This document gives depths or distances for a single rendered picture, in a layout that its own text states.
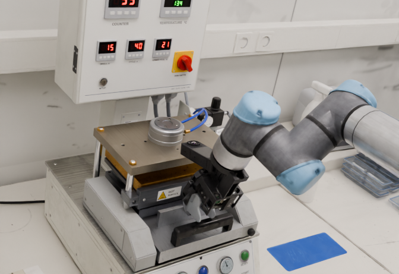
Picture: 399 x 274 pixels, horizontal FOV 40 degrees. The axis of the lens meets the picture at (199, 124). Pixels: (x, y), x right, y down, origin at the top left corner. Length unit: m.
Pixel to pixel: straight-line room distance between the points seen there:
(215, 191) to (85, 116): 0.72
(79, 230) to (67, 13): 0.50
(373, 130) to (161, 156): 0.47
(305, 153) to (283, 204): 0.85
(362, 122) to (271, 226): 0.81
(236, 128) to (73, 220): 0.54
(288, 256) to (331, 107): 0.70
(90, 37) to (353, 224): 1.03
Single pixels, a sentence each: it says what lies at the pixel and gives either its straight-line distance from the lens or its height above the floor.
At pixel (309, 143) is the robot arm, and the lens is 0.95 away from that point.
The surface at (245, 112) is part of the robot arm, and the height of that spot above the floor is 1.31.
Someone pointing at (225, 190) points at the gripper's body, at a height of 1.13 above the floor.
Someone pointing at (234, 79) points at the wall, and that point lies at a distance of 1.99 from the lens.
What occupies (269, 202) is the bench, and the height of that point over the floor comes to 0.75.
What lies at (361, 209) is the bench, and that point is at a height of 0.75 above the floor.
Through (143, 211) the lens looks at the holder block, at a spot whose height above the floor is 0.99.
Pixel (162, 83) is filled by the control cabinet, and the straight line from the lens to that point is 1.35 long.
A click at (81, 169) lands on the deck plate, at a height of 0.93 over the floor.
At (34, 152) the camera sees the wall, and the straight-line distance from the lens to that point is 1.70.
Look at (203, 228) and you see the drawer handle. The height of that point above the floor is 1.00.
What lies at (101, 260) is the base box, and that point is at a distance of 1.27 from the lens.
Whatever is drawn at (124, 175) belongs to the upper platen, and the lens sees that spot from 1.23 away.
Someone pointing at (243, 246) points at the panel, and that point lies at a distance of 1.30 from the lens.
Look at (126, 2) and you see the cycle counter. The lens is 1.22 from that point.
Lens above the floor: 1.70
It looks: 26 degrees down
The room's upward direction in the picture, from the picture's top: 11 degrees clockwise
